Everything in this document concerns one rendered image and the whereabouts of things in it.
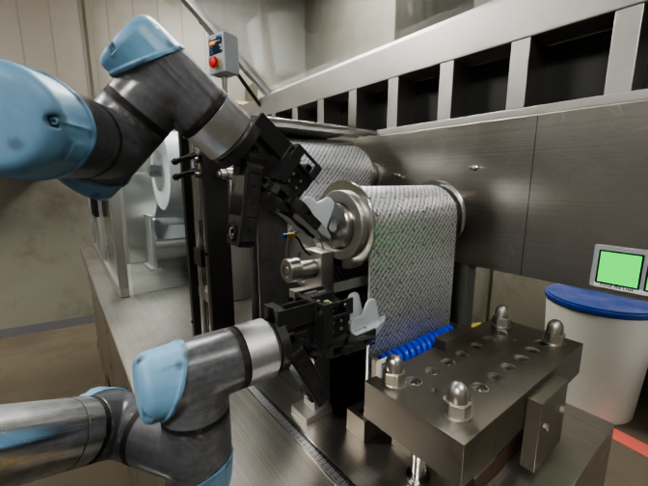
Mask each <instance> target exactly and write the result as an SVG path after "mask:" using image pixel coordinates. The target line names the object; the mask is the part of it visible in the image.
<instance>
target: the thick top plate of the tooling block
mask: <svg viewBox="0 0 648 486"><path fill-rule="evenodd" d="M492 320H493V318H492V319H489V320H487V321H485V322H483V323H481V324H479V325H477V326H475V327H474V328H475V329H474V337H472V338H470V339H468V340H466V341H464V342H463V343H461V344H459V345H457V346H455V347H453V348H451V349H449V350H447V351H444V350H441V349H439V348H437V347H435V346H434V347H432V348H430V349H428V350H426V351H424V352H422V353H420V354H418V355H416V356H415V357H413V358H411V359H409V360H407V361H405V362H403V369H404V370H405V372H406V376H405V381H406V387H405V388H404V389H402V390H398V391H394V390H389V389H387V388H385V387H384V386H383V385H382V384H381V378H379V377H378V376H376V375H375V376H373V377H371V378H369V379H367V380H365V381H364V417H365V418H367V419H368V420H370V421H371V422H372V423H374V424H375V425H376V426H378V427H379V428H380V429H381V430H383V431H384V432H385V433H387V434H388V435H389V436H391V437H392V438H393V439H394V440H396V441H397V442H398V443H400V444H401V445H402V446H404V447H405V448H407V449H408V450H409V451H410V452H412V453H413V454H414V455H416V456H417V458H419V459H420V460H421V461H423V462H424V463H425V464H426V465H428V466H429V467H430V468H432V469H433V470H434V471H436V472H437V473H438V474H440V475H441V476H442V477H444V478H445V479H446V480H448V481H449V482H450V483H452V484H453V485H454V486H466V485H467V484H468V483H469V482H470V481H471V480H472V479H473V478H474V477H475V476H476V475H477V474H478V473H479V472H480V471H481V470H482V469H483V468H484V467H485V466H486V465H487V464H488V463H489V462H490V461H491V460H492V459H493V458H494V457H495V456H496V455H497V454H498V453H499V452H500V451H501V450H502V449H503V448H504V447H505V446H506V445H507V444H508V443H509V442H510V441H511V440H512V439H513V438H514V437H515V436H516V435H517V434H518V433H519V432H520V431H521V430H522V429H523V428H524V425H525V417H526V409H527V398H528V397H529V396H530V395H531V394H532V393H534V392H535V391H536V390H537V389H538V388H539V387H541V386H542V385H543V384H544V383H545V382H546V381H547V380H548V379H550V378H551V377H552V376H553V375H554V374H556V375H559V376H561V377H564V378H566V379H569V381H568V384H569V383H570V382H571V381H572V380H573V379H574V378H575V377H576V376H577V375H578V374H579V372H580V366H581V353H582V347H583V343H580V342H577V341H574V340H571V339H568V338H566V339H565V343H566V345H565V346H564V347H554V346H550V345H548V344H546V343H544V342H543V341H542V337H543V335H544V331H541V330H537V329H534V328H531V327H528V326H525V325H522V324H519V323H516V322H513V321H511V324H510V325H511V328H510V329H499V328H496V327H494V326H492V324H491V322H492ZM453 381H460V382H462V383H463V384H465V386H466V387H467V389H468V391H469V401H470V402H471V404H472V408H471V414H472V420H471V421H470V422H469V423H466V424H456V423H453V422H450V421H448V420H447V419H445V418H444V417H443V415H442V413H441V409H442V407H443V397H444V396H445V395H446V389H447V387H448V385H449V384H450V383H451V382H453Z"/></svg>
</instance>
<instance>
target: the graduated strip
mask: <svg viewBox="0 0 648 486"><path fill-rule="evenodd" d="M247 389H248V391H249V392H250V393H251V394H252V395H253V396H254V397H255V398H256V399H257V400H258V402H259V403H260V404H261V405H262V406H263V407H264V408H265V409H266V410H267V411H268V412H269V414H270V415H271V416H272V417H273V418H274V419H275V420H276V421H277V422H278V423H279V424H280V426H281V427H282V428H283V429H284V430H285V431H286V432H287V433H288V434H289V435H290V437H291V438H292V439H293V440H294V441H295V442H296V443H297V444H298V445H299V446H300V447H301V449H303V450H304V451H305V452H306V453H307V455H308V456H309V457H310V458H311V460H312V461H313V462H314V463H315V464H316V465H317V466H318V467H319V468H320V469H321V470H322V471H323V472H324V473H325V474H326V475H327V476H328V477H329V478H330V479H331V480H332V481H333V482H334V484H335V485H336V486H356V485H355V484H354V483H353V482H352V481H351V480H350V479H349V478H348V477H347V476H346V475H345V474H344V473H343V472H342V471H341V470H340V469H339V468H338V467H337V466H336V465H335V464H334V463H333V462H332V461H331V460H330V459H329V458H328V457H327V456H326V455H325V454H324V453H323V451H322V450H321V449H320V448H319V447H318V446H317V445H316V444H315V443H314V442H313V441H312V440H311V439H310V438H309V437H308V436H307V435H306V434H305V433H304V432H303V431H302V430H301V429H300V428H299V427H298V426H297V425H296V424H295V423H294V422H293V421H292V420H291V419H290V418H289V417H288V416H287V415H286V414H285V413H284V412H283V411H282V410H281V409H280V408H279V407H278V406H277V405H276V404H275V403H274V402H273V401H272V400H271V399H270V398H269V397H268V395H267V394H266V393H265V392H264V391H263V390H262V389H261V388H260V387H259V386H258V385H257V384H255V385H252V386H250V387H249V388H247Z"/></svg>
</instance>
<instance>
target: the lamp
mask: <svg viewBox="0 0 648 486"><path fill-rule="evenodd" d="M641 261H642V256H632V255H624V254H617V253H610V252H601V258H600V265H599V271H598V278H597V281H598V282H604V283H609V284H619V285H624V286H629V287H634V288H637V284H638V278H639V272H640V266H641Z"/></svg>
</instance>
